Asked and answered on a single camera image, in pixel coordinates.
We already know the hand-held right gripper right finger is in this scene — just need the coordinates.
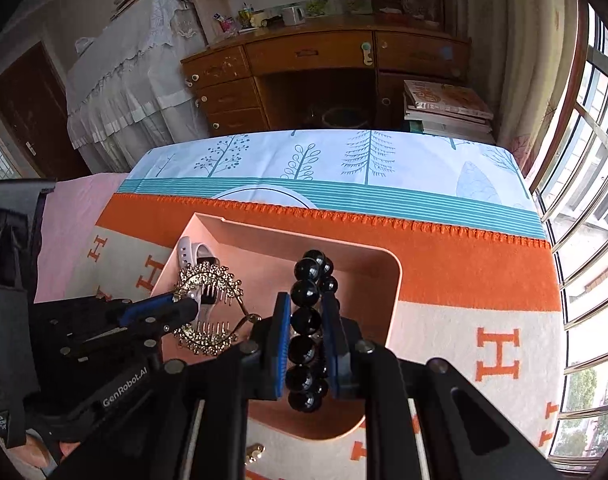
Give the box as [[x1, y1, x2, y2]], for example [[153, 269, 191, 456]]
[[322, 294, 562, 480]]

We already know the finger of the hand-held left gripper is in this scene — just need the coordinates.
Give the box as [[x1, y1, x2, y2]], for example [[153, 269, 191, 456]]
[[102, 294, 199, 333], [58, 322, 177, 361]]

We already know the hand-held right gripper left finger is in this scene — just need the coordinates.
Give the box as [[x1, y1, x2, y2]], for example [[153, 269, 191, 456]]
[[48, 291, 291, 480]]

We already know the black bead bracelet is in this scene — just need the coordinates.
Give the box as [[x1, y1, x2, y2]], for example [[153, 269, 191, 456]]
[[285, 249, 341, 413]]

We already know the gold rhinestone hair comb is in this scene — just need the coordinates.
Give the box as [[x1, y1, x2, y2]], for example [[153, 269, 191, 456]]
[[173, 262, 263, 358]]

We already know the pink plastic tray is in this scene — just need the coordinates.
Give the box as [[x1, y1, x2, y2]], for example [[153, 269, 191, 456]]
[[148, 212, 403, 442]]

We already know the pink cloth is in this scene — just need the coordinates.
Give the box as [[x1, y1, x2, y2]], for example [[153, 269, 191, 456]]
[[34, 172, 130, 304]]

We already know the orange and cream blanket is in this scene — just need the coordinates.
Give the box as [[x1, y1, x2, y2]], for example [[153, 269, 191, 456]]
[[68, 192, 568, 480]]

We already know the tree print bedsheet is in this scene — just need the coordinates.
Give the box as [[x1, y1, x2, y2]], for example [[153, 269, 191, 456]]
[[114, 129, 546, 241]]

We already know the brown wooden door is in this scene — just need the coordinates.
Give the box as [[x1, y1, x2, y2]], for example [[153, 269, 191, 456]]
[[0, 41, 90, 182]]

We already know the round basin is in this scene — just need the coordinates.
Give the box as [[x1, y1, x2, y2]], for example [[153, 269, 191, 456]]
[[321, 106, 373, 131]]

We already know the white lace cover cloth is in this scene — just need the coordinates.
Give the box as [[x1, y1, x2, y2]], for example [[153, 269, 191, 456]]
[[65, 0, 211, 162]]

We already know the stack of books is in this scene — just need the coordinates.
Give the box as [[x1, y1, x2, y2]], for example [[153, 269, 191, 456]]
[[403, 80, 497, 145]]

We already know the wooden desk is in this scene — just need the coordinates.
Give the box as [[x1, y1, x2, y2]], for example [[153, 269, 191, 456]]
[[181, 26, 473, 137]]

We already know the cream curtain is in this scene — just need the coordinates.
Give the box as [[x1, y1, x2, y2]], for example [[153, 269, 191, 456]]
[[461, 0, 587, 173]]

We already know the glass jar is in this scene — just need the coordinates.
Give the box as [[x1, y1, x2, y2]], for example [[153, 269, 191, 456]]
[[401, 0, 443, 24]]

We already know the white strap wristwatch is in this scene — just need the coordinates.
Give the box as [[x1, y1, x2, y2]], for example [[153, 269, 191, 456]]
[[176, 236, 223, 307]]

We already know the window frame with bars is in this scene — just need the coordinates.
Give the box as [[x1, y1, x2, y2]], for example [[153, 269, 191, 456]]
[[529, 2, 608, 473]]

